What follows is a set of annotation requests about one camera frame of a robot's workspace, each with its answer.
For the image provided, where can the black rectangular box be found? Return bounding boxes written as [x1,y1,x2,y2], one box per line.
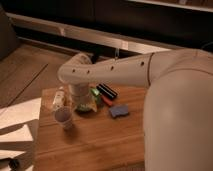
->
[97,84,117,100]

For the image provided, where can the metal rail shelf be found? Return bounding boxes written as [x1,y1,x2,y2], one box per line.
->
[6,12,171,54]

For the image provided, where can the white paper cup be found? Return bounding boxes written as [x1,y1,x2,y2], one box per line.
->
[54,107,73,130]

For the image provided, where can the small green object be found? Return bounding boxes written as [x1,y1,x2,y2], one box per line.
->
[91,87,100,97]

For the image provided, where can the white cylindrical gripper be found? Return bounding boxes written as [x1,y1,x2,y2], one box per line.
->
[68,84,92,105]

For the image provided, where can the clear plastic bottle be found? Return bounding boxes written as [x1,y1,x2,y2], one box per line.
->
[52,87,66,111]

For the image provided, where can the green ceramic bowl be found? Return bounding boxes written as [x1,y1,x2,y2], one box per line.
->
[75,101,97,112]

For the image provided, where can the blue sponge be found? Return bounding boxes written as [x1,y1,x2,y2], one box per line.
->
[109,105,129,118]

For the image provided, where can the red marker pen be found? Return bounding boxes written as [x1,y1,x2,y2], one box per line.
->
[101,95,113,106]

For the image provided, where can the white paper sheets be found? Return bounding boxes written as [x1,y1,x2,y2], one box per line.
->
[0,97,42,171]

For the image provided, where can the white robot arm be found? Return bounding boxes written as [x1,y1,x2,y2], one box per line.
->
[58,49,213,171]

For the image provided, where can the wooden table board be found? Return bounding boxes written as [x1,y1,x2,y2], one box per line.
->
[34,85,146,171]

